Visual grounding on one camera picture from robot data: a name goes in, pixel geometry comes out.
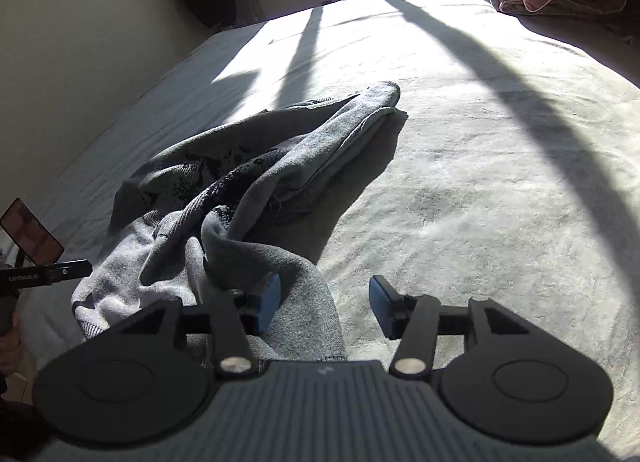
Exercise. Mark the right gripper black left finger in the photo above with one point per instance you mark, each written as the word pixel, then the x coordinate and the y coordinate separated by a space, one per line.
pixel 156 370

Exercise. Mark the person's left hand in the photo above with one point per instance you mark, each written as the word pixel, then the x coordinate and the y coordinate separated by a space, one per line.
pixel 11 348

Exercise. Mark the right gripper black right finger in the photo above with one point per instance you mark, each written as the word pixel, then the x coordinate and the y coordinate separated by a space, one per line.
pixel 496 371

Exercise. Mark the grey bed sheet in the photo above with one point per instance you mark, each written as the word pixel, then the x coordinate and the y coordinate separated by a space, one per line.
pixel 514 175

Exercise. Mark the grey knit sweater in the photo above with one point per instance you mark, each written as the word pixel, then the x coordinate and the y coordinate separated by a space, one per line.
pixel 229 207

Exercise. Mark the black phone on mount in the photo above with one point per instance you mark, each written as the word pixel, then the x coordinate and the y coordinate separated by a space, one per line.
pixel 29 234

